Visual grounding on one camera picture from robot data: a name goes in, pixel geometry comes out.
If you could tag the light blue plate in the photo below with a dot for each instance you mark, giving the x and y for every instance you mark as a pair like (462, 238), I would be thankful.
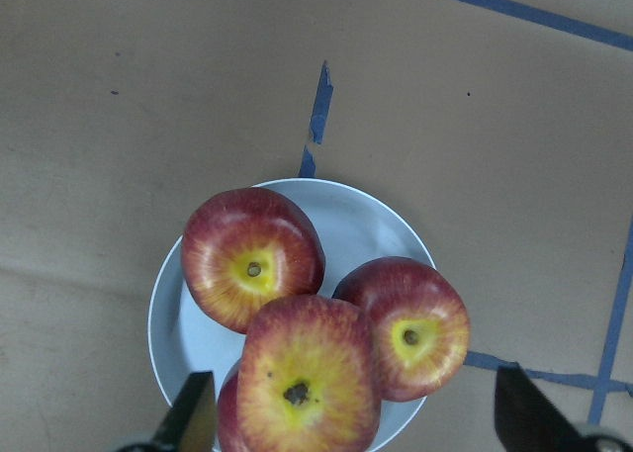
(353, 228)

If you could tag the red apple, plate top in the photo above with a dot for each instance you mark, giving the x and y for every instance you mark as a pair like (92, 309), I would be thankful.
(421, 325)

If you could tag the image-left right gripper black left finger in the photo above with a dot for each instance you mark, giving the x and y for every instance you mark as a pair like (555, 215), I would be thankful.
(191, 423)

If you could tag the red apple, plate left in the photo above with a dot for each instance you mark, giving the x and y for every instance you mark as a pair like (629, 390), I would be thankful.
(245, 247)

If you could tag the red yellow streaked apple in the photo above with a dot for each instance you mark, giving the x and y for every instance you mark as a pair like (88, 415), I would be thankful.
(307, 378)

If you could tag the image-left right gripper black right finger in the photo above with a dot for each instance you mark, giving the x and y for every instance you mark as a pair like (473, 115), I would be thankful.
(525, 420)

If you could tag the red apple, plate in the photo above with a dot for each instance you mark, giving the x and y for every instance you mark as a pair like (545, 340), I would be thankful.
(421, 325)
(228, 433)
(245, 247)

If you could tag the red apple, plate front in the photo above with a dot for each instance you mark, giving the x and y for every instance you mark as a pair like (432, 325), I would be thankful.
(228, 433)

